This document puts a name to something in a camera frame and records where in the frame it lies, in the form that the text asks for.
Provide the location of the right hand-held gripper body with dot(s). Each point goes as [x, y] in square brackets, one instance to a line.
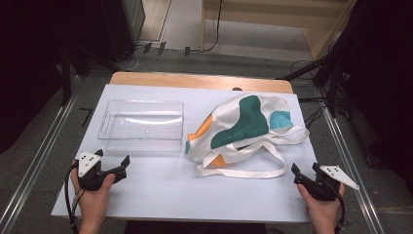
[328, 182]

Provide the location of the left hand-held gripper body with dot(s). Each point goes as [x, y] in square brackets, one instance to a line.
[87, 164]

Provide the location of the white tote bag coloured patches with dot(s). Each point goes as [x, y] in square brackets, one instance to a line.
[243, 126]

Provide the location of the person's right hand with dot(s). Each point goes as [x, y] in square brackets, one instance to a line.
[321, 208]

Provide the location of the person's left hand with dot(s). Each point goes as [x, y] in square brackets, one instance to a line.
[94, 198]

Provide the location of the clear plastic container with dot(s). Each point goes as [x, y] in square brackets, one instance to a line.
[142, 126]

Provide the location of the white table mat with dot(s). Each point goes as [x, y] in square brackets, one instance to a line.
[156, 188]

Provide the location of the black metal stand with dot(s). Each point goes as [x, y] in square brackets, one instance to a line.
[66, 74]
[324, 74]

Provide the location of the wooden table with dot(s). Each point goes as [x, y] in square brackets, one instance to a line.
[195, 80]

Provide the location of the dark curtain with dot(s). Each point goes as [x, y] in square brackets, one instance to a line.
[383, 81]
[29, 65]

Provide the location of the black cabinet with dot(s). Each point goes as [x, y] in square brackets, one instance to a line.
[125, 26]

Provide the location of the metal floor rail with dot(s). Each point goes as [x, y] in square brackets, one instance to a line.
[35, 159]
[354, 169]

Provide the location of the light wooden frame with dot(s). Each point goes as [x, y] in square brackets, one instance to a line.
[276, 19]

